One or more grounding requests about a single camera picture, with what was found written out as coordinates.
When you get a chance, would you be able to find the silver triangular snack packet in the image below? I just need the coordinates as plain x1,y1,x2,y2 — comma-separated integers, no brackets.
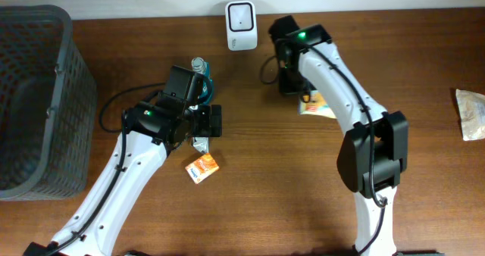
191,137,209,155

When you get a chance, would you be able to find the yellow snack bag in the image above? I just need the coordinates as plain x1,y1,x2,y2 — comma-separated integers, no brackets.
298,90,336,119

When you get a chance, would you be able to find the orange white small box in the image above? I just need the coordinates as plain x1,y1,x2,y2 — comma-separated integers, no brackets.
185,153,219,184

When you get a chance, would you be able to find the teal mouthwash bottle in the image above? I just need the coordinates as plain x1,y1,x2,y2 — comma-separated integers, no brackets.
191,57,214,105

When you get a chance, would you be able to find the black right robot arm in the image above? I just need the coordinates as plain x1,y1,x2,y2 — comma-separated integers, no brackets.
268,15,408,255

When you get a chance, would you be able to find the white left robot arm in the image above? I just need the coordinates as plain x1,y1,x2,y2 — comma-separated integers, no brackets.
24,66,222,255

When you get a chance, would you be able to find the white barcode scanner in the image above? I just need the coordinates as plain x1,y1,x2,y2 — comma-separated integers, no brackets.
225,1,258,52

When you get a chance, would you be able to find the grey plastic lattice basket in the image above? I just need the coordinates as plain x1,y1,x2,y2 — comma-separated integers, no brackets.
1,5,98,201

